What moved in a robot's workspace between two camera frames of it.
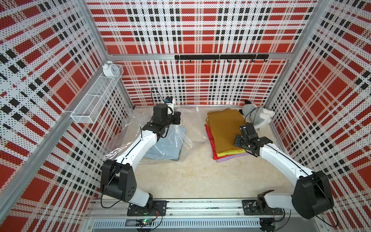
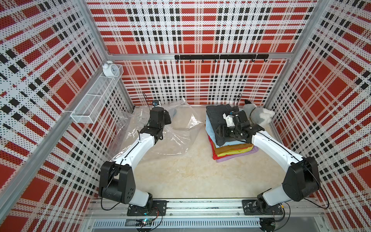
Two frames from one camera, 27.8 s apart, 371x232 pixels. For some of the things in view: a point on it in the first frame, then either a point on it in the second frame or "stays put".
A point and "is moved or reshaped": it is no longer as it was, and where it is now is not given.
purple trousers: [233, 157] stays put
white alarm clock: [110, 70] stays put
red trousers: [214, 155] stays put
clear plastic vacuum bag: [174, 146] is moved or reshaped
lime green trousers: [231, 152] stays put
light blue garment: [169, 147] to [210, 132]
